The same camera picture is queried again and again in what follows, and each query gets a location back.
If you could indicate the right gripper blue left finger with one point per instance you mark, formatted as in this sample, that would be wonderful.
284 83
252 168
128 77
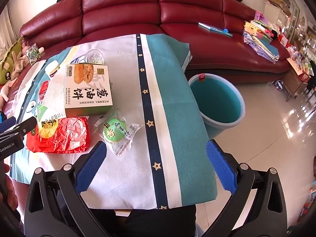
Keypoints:
87 165

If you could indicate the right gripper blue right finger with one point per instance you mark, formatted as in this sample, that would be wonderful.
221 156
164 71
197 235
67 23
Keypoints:
224 165

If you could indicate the red crinkled snack bag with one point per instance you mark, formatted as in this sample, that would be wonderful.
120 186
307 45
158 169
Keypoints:
65 135

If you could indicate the green pastry clear wrapper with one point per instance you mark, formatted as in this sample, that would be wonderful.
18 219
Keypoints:
116 132

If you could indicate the white supplement jar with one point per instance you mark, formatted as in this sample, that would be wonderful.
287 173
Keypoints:
52 68

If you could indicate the green scallion pancake box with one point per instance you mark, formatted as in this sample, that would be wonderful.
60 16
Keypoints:
87 90

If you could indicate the clear plastic water bottle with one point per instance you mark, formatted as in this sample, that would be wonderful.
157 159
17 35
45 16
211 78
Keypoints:
94 56

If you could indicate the red soda can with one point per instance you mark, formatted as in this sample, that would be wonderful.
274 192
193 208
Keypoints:
43 90

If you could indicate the teal plastic trash bucket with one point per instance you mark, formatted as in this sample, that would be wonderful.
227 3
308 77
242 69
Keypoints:
220 103

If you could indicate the green dinosaur plush toy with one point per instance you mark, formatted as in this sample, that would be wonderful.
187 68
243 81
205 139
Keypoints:
7 62

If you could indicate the beige plush rabbit toy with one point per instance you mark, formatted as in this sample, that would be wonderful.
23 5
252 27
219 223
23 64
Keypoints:
20 62

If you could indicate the glittery candy packet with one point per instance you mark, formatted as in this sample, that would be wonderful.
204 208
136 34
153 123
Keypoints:
33 54

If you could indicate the white teal star tablecloth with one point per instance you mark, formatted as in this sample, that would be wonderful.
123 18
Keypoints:
167 165

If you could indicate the red sticker on bucket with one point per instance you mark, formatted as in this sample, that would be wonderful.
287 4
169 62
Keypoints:
201 77

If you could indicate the wooden side table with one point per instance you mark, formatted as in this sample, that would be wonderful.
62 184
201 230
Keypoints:
295 80

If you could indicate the stack of folded papers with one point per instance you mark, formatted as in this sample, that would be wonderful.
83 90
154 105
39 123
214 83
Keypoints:
259 37

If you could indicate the teal book on sofa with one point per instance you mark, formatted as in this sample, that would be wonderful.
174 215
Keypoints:
214 29

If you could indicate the dark red leather sofa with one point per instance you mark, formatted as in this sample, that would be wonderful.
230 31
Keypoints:
72 22

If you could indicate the cardboard box on shelf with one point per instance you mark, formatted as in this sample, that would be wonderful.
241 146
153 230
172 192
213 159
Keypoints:
281 4

